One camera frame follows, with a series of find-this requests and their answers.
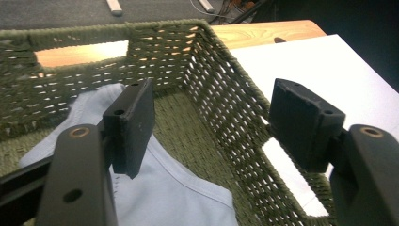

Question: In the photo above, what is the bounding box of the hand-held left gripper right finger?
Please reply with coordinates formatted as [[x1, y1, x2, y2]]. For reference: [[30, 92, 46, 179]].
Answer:
[[268, 78, 346, 173]]

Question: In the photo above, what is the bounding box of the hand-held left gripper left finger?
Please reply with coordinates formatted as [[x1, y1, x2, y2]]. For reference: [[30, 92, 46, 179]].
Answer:
[[103, 78, 156, 180]]

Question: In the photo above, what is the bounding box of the light blue knit tank top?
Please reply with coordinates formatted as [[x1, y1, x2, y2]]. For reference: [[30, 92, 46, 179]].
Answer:
[[18, 83, 239, 226]]

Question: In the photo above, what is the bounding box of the green woven basket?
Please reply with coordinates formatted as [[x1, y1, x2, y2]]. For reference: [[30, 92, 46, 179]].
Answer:
[[0, 19, 337, 226]]

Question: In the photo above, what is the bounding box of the white metal desk frame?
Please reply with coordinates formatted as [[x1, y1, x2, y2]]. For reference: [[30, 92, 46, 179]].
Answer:
[[105, 0, 215, 17]]

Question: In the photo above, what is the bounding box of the bundle of floor cables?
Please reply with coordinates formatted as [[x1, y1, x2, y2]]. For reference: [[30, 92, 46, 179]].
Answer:
[[187, 0, 267, 25]]

